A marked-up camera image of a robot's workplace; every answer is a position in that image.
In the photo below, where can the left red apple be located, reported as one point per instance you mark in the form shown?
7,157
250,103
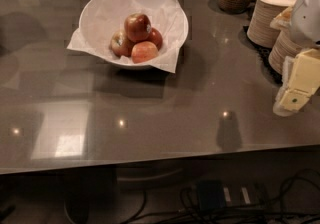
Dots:
120,44

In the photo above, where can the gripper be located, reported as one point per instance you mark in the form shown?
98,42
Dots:
306,21

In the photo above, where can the black mat under plates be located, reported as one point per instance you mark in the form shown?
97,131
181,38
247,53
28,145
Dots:
263,54

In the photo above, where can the front pink apple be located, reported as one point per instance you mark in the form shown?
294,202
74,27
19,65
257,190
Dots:
144,51

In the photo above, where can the top dark red apple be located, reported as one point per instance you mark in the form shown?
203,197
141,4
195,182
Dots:
137,27

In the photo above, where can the white bowl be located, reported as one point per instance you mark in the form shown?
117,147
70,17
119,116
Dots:
100,18

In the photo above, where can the right red apple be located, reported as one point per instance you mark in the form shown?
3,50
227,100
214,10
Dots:
156,38

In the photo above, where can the front paper plate stack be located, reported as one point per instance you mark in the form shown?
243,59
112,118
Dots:
282,48

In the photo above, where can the white paper liner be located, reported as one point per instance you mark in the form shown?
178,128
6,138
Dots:
166,18

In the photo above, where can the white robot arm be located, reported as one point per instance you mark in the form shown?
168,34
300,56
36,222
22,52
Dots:
304,26

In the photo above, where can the rear paper plate stack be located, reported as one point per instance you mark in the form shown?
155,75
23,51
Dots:
260,32

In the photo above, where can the paper plate stack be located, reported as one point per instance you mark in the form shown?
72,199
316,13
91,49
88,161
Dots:
282,48
260,32

